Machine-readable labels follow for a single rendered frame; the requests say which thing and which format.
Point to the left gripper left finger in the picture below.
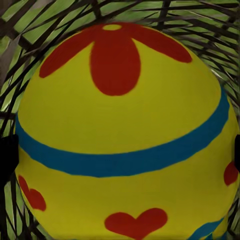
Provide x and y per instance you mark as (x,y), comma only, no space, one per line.
(9,158)

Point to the easter egg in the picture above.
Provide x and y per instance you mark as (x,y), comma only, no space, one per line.
(220,232)
(124,133)

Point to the wicker basket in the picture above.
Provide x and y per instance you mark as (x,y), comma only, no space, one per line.
(40,47)

